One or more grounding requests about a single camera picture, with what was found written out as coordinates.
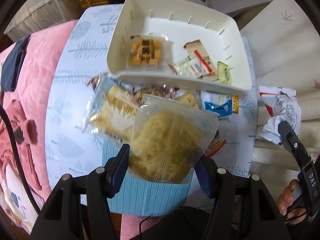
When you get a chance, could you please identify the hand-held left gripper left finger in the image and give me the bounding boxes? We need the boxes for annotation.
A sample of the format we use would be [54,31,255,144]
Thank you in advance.
[30,144,130,240]

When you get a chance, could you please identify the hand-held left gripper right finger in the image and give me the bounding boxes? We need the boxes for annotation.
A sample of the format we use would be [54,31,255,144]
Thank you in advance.
[194,154,292,240]

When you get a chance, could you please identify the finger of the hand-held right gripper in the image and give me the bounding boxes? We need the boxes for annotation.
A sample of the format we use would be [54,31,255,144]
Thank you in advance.
[277,121,312,167]

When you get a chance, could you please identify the brown and silver snack packet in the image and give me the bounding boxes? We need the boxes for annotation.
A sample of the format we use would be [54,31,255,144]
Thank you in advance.
[204,130,227,158]

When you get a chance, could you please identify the white and silver snack packet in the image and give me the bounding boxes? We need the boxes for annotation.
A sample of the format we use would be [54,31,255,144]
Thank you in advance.
[257,86,302,144]

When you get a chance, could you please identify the clear bag of rice crackers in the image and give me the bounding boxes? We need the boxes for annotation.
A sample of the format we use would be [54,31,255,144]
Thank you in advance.
[82,74,140,145]

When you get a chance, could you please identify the orange snack packet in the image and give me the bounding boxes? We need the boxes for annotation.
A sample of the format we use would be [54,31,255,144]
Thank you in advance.
[229,95,241,114]

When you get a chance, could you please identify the blue and white snack packet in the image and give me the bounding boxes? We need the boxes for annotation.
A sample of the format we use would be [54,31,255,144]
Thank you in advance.
[200,90,232,120]

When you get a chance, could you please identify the small green packet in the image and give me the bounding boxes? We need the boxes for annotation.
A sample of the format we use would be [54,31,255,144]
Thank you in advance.
[216,61,233,83]

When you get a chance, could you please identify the white packet with red edge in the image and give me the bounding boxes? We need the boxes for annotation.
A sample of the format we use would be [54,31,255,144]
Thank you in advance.
[168,52,208,78]

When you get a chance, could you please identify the clear pack of yellow snacks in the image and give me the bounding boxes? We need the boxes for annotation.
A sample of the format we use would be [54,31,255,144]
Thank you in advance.
[127,34,173,68]

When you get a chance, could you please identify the beige cracker packet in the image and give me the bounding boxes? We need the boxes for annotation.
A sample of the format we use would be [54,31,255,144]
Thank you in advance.
[183,39,217,77]

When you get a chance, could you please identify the white plastic storage box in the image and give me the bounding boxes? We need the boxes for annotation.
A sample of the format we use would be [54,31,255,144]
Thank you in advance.
[106,0,252,92]

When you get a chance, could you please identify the person's right hand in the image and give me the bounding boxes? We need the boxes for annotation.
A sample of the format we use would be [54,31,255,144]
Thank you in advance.
[277,180,308,225]

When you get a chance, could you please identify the teal striped placemat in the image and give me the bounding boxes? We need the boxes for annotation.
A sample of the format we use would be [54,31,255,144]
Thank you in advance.
[101,139,194,217]

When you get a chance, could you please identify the person's pink trouser leg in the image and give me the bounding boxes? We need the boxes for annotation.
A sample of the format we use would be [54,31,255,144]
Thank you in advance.
[121,214,175,240]

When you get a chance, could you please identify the white printed bed sheet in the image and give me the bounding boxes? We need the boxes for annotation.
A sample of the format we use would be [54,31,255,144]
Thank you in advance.
[0,165,50,233]

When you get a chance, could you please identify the pink fleece garment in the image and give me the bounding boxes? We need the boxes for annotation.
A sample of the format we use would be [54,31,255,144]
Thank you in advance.
[0,99,43,190]

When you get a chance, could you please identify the cream floral curtain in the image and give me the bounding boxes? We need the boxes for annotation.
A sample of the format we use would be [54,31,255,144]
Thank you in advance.
[232,0,320,180]

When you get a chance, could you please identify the pink quilt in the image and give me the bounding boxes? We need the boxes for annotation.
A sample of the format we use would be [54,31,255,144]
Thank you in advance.
[0,20,80,233]

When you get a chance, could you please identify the dark blue folded jeans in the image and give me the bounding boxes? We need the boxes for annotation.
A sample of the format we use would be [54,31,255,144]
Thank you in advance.
[0,35,32,92]

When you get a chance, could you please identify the black cable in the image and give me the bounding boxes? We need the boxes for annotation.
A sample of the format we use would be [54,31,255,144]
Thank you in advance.
[0,105,42,212]

